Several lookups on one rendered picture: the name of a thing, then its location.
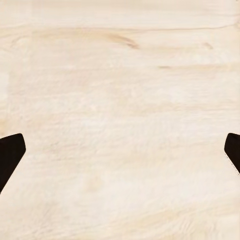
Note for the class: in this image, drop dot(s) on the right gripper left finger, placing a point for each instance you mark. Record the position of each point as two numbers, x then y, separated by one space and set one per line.
12 150

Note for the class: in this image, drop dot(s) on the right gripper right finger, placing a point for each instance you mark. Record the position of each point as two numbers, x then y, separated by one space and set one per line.
232 149

